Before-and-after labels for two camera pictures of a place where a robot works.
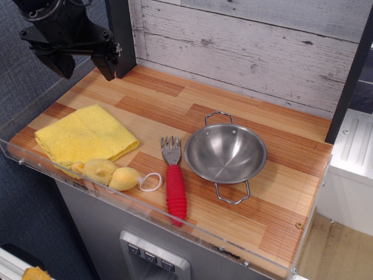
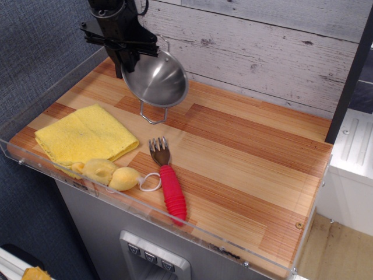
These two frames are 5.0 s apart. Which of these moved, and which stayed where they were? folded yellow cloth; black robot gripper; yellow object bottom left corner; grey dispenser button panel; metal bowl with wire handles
Moved: metal bowl with wire handles; black robot gripper
Stayed: grey dispenser button panel; yellow object bottom left corner; folded yellow cloth
